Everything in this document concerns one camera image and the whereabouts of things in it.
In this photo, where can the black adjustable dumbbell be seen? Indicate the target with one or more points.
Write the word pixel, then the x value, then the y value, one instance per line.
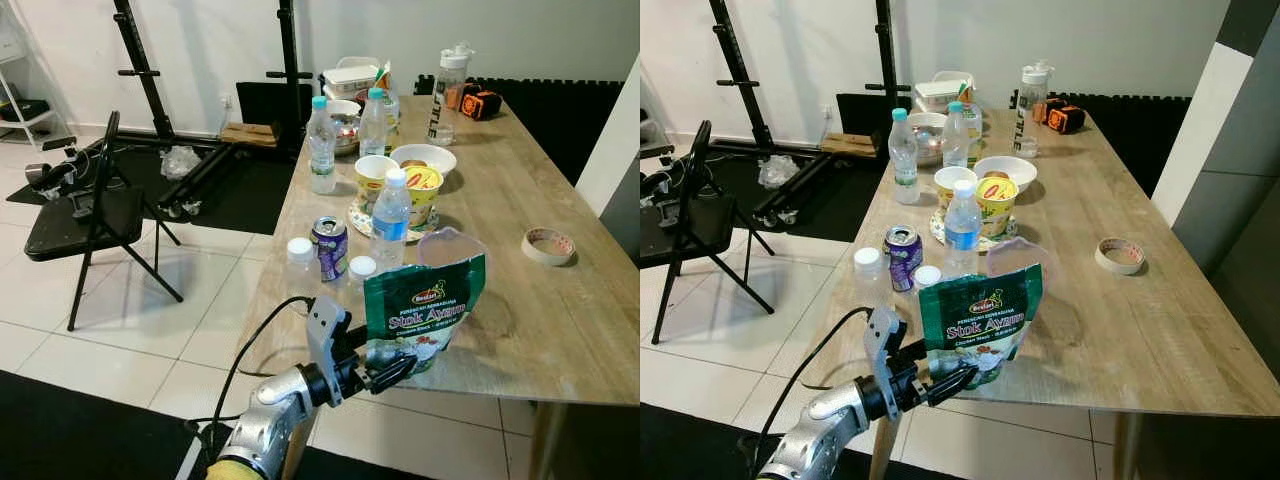
pixel 55 175
pixel 660 185

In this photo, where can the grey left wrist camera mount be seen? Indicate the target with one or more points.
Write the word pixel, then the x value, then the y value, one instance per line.
pixel 882 335
pixel 325 325

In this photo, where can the white ceramic bowl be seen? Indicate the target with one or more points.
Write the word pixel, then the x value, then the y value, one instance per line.
pixel 1018 169
pixel 437 157

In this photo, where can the white cap water bottle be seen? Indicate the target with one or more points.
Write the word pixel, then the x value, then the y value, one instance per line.
pixel 390 230
pixel 962 240

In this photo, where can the green chicken stock pouch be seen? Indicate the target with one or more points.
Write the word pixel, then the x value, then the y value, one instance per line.
pixel 425 310
pixel 980 320

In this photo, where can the orange food piece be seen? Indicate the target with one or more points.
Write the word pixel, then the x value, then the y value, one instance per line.
pixel 995 174
pixel 413 162

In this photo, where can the clear plastic zip pouch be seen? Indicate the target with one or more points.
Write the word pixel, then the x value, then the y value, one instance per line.
pixel 1020 258
pixel 450 248

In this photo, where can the crumpled clear plastic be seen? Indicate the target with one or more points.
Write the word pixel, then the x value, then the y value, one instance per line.
pixel 778 172
pixel 180 163

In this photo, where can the patterned round plate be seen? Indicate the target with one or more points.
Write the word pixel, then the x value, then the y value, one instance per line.
pixel 939 232
pixel 361 222

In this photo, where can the light wooden dining table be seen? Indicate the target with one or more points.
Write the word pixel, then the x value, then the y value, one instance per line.
pixel 560 300
pixel 1150 320

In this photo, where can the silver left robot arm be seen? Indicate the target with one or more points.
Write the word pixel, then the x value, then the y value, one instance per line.
pixel 265 415
pixel 825 425

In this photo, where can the purple drink can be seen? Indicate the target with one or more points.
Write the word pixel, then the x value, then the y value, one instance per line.
pixel 332 255
pixel 903 262

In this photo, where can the tall clear shaker bottle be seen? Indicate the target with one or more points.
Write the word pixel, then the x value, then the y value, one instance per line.
pixel 448 100
pixel 1030 115

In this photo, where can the cream paper cup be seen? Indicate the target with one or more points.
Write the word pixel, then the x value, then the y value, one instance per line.
pixel 948 195
pixel 370 185

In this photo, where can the small white cap bottle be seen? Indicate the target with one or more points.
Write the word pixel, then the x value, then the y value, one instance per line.
pixel 927 274
pixel 362 266
pixel 299 247
pixel 869 257

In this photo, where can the black barbell bar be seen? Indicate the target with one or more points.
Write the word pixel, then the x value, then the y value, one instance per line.
pixel 195 180
pixel 795 190

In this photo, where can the green orange drink carton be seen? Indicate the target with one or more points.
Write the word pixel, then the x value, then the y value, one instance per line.
pixel 975 120
pixel 393 110

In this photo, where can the black square board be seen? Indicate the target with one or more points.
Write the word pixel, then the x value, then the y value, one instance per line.
pixel 860 115
pixel 270 105

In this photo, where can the white plastic food container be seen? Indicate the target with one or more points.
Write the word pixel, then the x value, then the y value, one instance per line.
pixel 350 80
pixel 940 95

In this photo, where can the black foam puzzle mat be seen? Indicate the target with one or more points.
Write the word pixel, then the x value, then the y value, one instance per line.
pixel 560 120
pixel 1140 130

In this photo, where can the black carpet floor mat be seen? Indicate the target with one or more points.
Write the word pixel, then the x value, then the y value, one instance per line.
pixel 370 468
pixel 910 470
pixel 80 430
pixel 690 445

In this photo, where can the black folding chair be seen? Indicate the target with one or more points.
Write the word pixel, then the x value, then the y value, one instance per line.
pixel 690 230
pixel 80 225

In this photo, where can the black rubber gym mat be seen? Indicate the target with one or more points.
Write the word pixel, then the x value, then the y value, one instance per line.
pixel 840 205
pixel 250 200

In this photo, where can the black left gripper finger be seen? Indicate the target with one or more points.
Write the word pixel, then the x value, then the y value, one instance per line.
pixel 395 364
pixel 955 376
pixel 382 383
pixel 940 396

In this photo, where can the shiny metal bowl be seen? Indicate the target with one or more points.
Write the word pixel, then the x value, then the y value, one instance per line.
pixel 347 130
pixel 928 145

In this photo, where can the beige tape roll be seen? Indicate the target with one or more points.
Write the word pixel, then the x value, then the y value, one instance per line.
pixel 548 261
pixel 1120 270

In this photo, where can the small wooden block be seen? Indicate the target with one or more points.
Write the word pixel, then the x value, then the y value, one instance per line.
pixel 850 145
pixel 250 135

